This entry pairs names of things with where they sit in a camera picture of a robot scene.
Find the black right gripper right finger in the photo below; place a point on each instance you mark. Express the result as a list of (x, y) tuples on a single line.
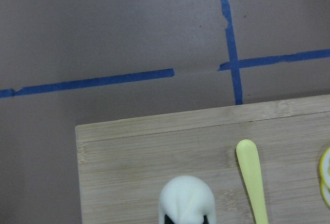
[(205, 219)]

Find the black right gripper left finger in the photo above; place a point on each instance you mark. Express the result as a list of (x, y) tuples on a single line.
[(167, 220)]

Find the wooden cutting board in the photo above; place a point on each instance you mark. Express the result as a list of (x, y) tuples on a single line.
[(124, 164)]

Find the yellow plastic knife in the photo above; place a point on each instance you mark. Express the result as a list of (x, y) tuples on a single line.
[(249, 163)]

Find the hidden lemon slice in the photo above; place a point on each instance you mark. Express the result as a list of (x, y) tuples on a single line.
[(325, 193)]

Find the upper lemon slice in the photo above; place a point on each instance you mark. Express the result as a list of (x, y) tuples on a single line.
[(324, 167)]

